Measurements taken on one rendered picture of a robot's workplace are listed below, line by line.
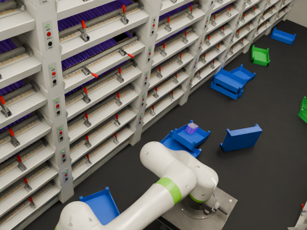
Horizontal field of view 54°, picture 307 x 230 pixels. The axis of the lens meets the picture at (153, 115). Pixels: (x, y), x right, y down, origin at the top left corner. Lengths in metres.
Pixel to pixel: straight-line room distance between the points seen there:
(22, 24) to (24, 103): 0.37
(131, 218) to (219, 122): 1.89
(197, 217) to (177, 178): 0.60
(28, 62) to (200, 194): 1.06
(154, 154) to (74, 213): 0.42
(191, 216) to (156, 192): 0.64
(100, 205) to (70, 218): 1.08
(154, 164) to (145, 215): 0.25
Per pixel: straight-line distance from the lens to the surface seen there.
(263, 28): 4.32
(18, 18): 1.22
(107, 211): 2.12
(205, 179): 1.61
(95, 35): 1.50
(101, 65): 1.62
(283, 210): 2.48
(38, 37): 1.26
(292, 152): 2.90
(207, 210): 1.79
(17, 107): 1.41
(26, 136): 1.54
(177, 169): 1.24
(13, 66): 1.30
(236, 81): 3.26
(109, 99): 1.93
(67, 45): 1.42
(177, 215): 1.76
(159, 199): 1.15
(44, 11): 1.24
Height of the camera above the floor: 1.88
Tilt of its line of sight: 43 degrees down
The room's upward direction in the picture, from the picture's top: 10 degrees clockwise
